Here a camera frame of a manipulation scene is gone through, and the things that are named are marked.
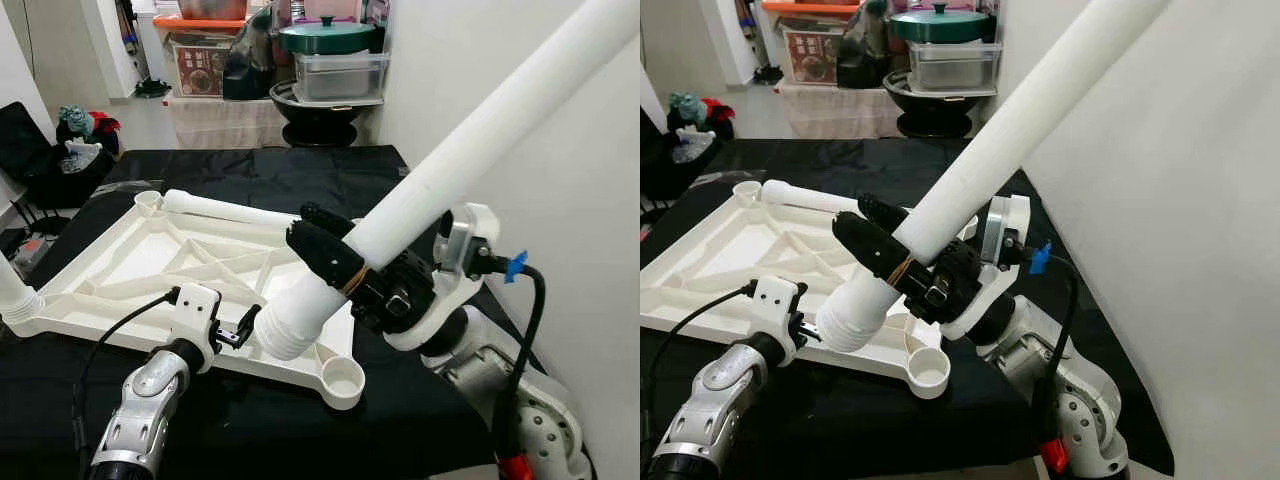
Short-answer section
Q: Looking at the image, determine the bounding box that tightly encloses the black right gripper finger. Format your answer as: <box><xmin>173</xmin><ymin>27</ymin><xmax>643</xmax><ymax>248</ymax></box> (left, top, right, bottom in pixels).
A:
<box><xmin>300</xmin><ymin>202</ymin><xmax>356</xmax><ymax>241</ymax></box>
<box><xmin>858</xmin><ymin>193</ymin><xmax>909</xmax><ymax>229</ymax></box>
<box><xmin>285</xmin><ymin>220</ymin><xmax>366</xmax><ymax>296</ymax></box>
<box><xmin>832</xmin><ymin>210</ymin><xmax>916</xmax><ymax>286</ymax></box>

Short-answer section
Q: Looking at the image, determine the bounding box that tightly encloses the white plastic table leg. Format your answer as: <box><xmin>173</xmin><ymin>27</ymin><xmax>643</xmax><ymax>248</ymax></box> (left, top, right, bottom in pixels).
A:
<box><xmin>760</xmin><ymin>178</ymin><xmax>866</xmax><ymax>216</ymax></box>
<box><xmin>815</xmin><ymin>0</ymin><xmax>1171</xmax><ymax>354</ymax></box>
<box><xmin>253</xmin><ymin>0</ymin><xmax>641</xmax><ymax>363</ymax></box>
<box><xmin>160</xmin><ymin>188</ymin><xmax>306</xmax><ymax>229</ymax></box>
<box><xmin>0</xmin><ymin>255</ymin><xmax>46</xmax><ymax>326</ymax></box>

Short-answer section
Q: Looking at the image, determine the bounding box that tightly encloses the black wok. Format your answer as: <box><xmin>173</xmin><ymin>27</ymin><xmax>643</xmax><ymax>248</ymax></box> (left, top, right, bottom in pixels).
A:
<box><xmin>882</xmin><ymin>70</ymin><xmax>969</xmax><ymax>139</ymax></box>
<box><xmin>268</xmin><ymin>80</ymin><xmax>356</xmax><ymax>149</ymax></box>

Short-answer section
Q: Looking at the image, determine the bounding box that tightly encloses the black tablecloth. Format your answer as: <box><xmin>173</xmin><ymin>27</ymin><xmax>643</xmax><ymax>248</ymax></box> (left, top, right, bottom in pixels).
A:
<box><xmin>0</xmin><ymin>145</ymin><xmax>591</xmax><ymax>480</ymax></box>
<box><xmin>640</xmin><ymin>138</ymin><xmax>1176</xmax><ymax>480</ymax></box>

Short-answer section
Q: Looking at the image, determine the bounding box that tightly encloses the clear plastic storage container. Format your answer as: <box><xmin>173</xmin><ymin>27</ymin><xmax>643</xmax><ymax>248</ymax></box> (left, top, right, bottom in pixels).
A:
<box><xmin>292</xmin><ymin>52</ymin><xmax>391</xmax><ymax>103</ymax></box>
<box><xmin>905</xmin><ymin>40</ymin><xmax>1003</xmax><ymax>93</ymax></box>

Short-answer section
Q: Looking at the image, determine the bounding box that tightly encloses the black plastic bag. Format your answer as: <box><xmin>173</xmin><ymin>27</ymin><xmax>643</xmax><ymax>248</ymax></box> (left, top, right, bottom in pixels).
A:
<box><xmin>222</xmin><ymin>8</ymin><xmax>293</xmax><ymax>101</ymax></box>
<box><xmin>835</xmin><ymin>0</ymin><xmax>901</xmax><ymax>89</ymax></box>

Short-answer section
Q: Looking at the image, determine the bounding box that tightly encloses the black fabric bag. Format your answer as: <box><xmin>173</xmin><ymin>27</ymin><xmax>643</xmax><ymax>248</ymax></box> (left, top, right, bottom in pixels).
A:
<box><xmin>30</xmin><ymin>135</ymin><xmax>119</xmax><ymax>206</ymax></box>
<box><xmin>640</xmin><ymin>125</ymin><xmax>736</xmax><ymax>201</ymax></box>

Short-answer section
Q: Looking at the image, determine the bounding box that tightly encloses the white cabinet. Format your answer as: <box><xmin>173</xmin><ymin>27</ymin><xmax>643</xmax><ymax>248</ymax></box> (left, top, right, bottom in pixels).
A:
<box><xmin>128</xmin><ymin>10</ymin><xmax>161</xmax><ymax>86</ymax></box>
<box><xmin>735</xmin><ymin>0</ymin><xmax>769</xmax><ymax>79</ymax></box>

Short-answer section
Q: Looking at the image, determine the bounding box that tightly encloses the steel cooking pot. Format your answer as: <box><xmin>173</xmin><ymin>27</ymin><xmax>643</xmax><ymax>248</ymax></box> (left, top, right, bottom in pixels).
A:
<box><xmin>178</xmin><ymin>0</ymin><xmax>249</xmax><ymax>21</ymax></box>

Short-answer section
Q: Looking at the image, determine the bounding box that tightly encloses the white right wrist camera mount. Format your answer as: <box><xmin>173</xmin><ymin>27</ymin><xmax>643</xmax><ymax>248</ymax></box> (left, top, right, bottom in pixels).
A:
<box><xmin>385</xmin><ymin>203</ymin><xmax>501</xmax><ymax>353</ymax></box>
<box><xmin>940</xmin><ymin>193</ymin><xmax>1033</xmax><ymax>341</ymax></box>

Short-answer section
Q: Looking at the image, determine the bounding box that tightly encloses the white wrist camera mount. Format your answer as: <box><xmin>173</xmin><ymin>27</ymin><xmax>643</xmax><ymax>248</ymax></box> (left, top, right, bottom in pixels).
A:
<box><xmin>748</xmin><ymin>278</ymin><xmax>809</xmax><ymax>361</ymax></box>
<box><xmin>940</xmin><ymin>193</ymin><xmax>1033</xmax><ymax>341</ymax></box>
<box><xmin>168</xmin><ymin>283</ymin><xmax>223</xmax><ymax>371</ymax></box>
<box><xmin>385</xmin><ymin>203</ymin><xmax>501</xmax><ymax>353</ymax></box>

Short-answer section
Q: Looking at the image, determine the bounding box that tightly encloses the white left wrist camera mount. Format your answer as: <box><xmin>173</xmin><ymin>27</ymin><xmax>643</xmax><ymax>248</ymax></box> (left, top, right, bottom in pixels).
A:
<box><xmin>168</xmin><ymin>283</ymin><xmax>223</xmax><ymax>371</ymax></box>
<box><xmin>748</xmin><ymin>278</ymin><xmax>809</xmax><ymax>361</ymax></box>

